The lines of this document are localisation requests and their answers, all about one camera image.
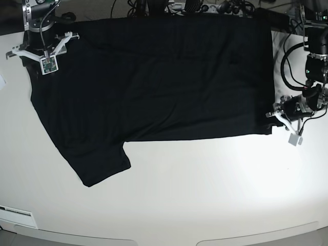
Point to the image-right robot arm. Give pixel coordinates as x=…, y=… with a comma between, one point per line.
x=313, y=97

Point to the black T-shirt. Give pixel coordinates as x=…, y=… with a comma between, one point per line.
x=153, y=79

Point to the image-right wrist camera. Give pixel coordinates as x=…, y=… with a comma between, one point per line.
x=295, y=139

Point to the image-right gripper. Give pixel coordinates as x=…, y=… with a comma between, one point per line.
x=295, y=108

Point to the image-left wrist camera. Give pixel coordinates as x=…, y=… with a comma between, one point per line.
x=48, y=65

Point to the black equipment box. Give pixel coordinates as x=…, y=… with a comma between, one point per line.
x=276, y=20

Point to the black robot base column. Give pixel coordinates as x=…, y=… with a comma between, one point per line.
x=156, y=7

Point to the white power strip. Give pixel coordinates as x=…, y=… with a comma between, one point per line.
x=222, y=8

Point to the image-left robot arm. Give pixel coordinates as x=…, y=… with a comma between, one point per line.
x=39, y=24

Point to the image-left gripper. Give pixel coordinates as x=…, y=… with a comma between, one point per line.
x=33, y=41

